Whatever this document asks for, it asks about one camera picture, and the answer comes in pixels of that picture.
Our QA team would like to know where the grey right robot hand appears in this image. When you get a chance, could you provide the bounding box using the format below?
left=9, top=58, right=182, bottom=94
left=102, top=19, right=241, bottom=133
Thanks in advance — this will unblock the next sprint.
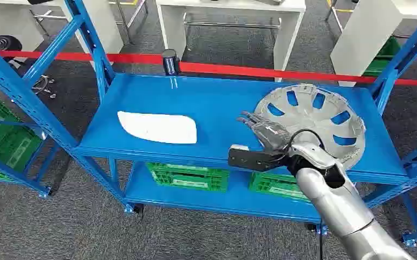
left=236, top=111, right=293, bottom=153

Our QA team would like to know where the long pale car trim part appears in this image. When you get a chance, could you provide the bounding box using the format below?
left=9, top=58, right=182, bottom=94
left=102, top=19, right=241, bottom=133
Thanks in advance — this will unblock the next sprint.
left=117, top=110, right=198, bottom=145

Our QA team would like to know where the grey slotted wheel cover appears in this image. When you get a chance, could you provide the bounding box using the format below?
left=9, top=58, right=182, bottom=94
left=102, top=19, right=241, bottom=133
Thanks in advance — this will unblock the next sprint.
left=254, top=83, right=367, bottom=172

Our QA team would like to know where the red barrier tape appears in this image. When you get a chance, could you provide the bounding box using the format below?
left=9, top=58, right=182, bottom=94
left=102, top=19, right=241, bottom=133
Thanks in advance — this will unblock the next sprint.
left=0, top=50, right=417, bottom=88

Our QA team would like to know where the white table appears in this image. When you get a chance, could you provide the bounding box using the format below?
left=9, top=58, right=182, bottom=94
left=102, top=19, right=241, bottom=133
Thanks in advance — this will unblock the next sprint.
left=155, top=0, right=307, bottom=83
left=330, top=0, right=417, bottom=88
left=0, top=0, right=124, bottom=69

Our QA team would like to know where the chrome chair base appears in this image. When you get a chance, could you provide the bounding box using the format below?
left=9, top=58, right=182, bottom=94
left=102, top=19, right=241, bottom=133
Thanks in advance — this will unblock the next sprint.
left=31, top=74, right=57, bottom=100

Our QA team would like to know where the black round wheel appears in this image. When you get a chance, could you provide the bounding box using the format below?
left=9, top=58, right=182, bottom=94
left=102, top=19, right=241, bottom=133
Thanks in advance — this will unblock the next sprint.
left=0, top=35, right=24, bottom=62

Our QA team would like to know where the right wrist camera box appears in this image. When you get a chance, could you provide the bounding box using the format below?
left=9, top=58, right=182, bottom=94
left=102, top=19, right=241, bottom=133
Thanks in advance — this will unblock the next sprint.
left=228, top=144, right=288, bottom=173

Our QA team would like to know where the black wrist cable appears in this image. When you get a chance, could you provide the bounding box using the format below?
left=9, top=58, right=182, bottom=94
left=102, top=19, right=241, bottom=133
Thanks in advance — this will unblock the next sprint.
left=283, top=128, right=326, bottom=152

